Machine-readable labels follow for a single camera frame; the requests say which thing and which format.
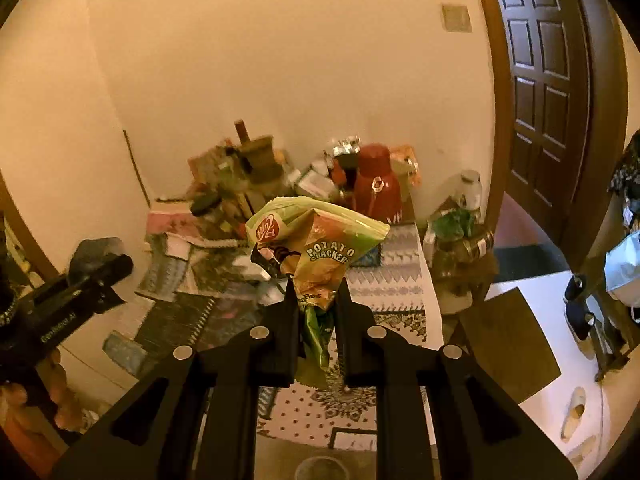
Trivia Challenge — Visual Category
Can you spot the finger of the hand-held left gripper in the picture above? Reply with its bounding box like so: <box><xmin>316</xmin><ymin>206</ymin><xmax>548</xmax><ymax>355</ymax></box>
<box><xmin>66</xmin><ymin>238</ymin><xmax>135</xmax><ymax>307</ymax></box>

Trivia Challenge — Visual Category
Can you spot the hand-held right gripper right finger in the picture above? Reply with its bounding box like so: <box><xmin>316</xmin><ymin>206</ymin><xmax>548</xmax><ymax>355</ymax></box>
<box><xmin>333</xmin><ymin>277</ymin><xmax>581</xmax><ymax>480</ymax></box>

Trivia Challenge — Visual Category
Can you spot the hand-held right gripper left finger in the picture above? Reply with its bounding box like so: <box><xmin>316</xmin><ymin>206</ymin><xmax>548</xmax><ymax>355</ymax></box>
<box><xmin>50</xmin><ymin>277</ymin><xmax>301</xmax><ymax>480</ymax></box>

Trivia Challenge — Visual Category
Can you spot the green snack packet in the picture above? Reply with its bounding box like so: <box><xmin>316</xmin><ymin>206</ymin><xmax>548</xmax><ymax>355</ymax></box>
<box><xmin>245</xmin><ymin>196</ymin><xmax>391</xmax><ymax>386</ymax></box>

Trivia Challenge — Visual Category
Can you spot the person's left hand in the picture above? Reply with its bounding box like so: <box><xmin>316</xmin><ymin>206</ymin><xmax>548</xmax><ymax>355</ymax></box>
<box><xmin>0</xmin><ymin>347</ymin><xmax>83</xmax><ymax>433</ymax></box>

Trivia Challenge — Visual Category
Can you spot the patterned tablecloth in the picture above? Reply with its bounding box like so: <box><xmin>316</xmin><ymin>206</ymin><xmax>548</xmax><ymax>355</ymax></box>
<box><xmin>134</xmin><ymin>195</ymin><xmax>444</xmax><ymax>453</ymax></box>

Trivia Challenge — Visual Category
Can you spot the pink box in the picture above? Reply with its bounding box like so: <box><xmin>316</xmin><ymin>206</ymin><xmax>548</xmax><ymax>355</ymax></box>
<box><xmin>147</xmin><ymin>207</ymin><xmax>194</xmax><ymax>237</ymax></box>

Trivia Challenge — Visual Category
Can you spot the spiral notebook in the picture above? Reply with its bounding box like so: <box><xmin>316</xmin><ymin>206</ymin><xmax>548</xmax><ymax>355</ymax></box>
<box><xmin>164</xmin><ymin>231</ymin><xmax>252</xmax><ymax>262</ymax></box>

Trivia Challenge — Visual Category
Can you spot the black lid jar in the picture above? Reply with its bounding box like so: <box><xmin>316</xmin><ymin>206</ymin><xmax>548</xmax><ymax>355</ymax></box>
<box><xmin>191</xmin><ymin>192</ymin><xmax>224</xmax><ymax>222</ymax></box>

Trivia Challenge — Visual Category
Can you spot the red thermos jug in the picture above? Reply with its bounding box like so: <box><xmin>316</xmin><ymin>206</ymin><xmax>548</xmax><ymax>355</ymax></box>
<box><xmin>349</xmin><ymin>143</ymin><xmax>404</xmax><ymax>227</ymax></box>

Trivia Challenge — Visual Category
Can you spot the green plastic bag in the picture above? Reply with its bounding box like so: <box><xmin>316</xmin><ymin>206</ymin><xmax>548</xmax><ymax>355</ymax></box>
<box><xmin>431</xmin><ymin>207</ymin><xmax>477</xmax><ymax>242</ymax></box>

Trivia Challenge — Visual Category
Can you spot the brown cardboard sheet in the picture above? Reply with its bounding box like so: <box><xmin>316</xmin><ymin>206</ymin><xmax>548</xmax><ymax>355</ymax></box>
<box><xmin>459</xmin><ymin>289</ymin><xmax>562</xmax><ymax>404</ymax></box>

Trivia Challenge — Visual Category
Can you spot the orange packet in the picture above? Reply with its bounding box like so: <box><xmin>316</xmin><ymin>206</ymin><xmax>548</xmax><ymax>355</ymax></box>
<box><xmin>390</xmin><ymin>144</ymin><xmax>422</xmax><ymax>187</ymax></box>

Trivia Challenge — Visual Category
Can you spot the silver foil packet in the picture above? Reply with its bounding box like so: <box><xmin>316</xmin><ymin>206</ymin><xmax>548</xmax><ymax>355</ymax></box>
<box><xmin>324</xmin><ymin>135</ymin><xmax>362</xmax><ymax>160</ymax></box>

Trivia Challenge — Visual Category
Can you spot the dark door mat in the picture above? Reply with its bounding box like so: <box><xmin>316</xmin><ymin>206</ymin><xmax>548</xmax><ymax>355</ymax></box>
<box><xmin>492</xmin><ymin>242</ymin><xmax>569</xmax><ymax>282</ymax></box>

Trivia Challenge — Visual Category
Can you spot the dark shoe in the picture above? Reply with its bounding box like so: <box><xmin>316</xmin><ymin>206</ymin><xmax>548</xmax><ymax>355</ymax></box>
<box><xmin>564</xmin><ymin>274</ymin><xmax>602</xmax><ymax>358</ymax></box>

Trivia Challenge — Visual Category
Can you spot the beige slipper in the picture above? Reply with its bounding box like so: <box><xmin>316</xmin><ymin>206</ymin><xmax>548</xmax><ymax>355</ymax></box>
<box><xmin>559</xmin><ymin>386</ymin><xmax>587</xmax><ymax>442</ymax></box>

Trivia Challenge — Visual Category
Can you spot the light blue plastic bag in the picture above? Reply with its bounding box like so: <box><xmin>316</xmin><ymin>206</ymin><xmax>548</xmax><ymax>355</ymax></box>
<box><xmin>603</xmin><ymin>230</ymin><xmax>640</xmax><ymax>307</ymax></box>

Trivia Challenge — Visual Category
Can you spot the dark wooden door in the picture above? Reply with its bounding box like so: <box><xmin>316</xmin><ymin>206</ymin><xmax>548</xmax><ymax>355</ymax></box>
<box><xmin>486</xmin><ymin>0</ymin><xmax>629</xmax><ymax>272</ymax></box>

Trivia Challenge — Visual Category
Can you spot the wall switch plate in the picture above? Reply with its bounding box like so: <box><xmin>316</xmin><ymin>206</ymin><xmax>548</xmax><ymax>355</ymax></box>
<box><xmin>441</xmin><ymin>3</ymin><xmax>472</xmax><ymax>33</ymax></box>

